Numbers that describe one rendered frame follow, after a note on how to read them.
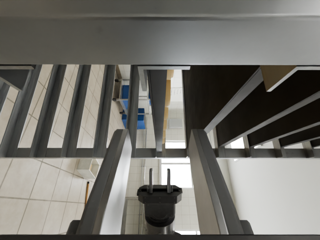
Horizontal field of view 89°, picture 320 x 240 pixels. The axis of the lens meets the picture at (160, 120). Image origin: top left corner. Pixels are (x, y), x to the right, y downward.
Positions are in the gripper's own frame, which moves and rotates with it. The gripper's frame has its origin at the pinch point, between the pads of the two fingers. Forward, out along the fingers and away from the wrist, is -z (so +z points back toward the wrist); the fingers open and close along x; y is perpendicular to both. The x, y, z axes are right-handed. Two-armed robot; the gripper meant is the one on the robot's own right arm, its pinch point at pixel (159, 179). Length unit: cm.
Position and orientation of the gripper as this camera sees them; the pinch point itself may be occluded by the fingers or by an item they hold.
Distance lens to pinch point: 48.1
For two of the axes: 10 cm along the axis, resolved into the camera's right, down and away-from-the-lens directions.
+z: 0.0, 9.8, 1.7
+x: 10.0, 0.0, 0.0
